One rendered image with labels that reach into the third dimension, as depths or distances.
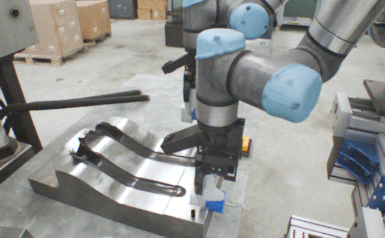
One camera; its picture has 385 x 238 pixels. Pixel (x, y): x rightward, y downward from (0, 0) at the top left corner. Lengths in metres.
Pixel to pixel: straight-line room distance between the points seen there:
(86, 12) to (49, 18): 0.95
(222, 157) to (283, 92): 0.20
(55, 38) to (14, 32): 3.19
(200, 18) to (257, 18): 0.18
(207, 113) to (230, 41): 0.12
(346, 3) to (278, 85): 0.15
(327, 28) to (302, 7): 6.57
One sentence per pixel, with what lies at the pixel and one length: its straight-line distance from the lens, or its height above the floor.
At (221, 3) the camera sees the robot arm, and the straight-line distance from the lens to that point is 0.69.
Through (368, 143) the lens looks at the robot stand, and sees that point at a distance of 0.90.
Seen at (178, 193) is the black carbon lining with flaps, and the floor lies 0.89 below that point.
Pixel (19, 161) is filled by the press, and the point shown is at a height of 0.76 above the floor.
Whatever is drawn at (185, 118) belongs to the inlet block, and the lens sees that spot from 0.82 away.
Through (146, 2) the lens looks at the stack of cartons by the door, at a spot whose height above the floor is 0.45.
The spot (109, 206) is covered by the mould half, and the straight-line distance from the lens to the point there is 0.67.
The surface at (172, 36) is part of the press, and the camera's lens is 4.73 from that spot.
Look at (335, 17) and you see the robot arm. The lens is 0.42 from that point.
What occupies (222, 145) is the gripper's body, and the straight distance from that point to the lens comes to 0.48.
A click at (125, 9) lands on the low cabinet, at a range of 7.57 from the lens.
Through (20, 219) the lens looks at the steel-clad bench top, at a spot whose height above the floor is 0.80.
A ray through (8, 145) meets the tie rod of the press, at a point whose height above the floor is 0.83.
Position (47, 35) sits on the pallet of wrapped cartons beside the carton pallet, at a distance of 4.45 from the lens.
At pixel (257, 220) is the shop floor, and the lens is 1.72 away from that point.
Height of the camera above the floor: 1.36
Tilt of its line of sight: 30 degrees down
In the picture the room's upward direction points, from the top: straight up
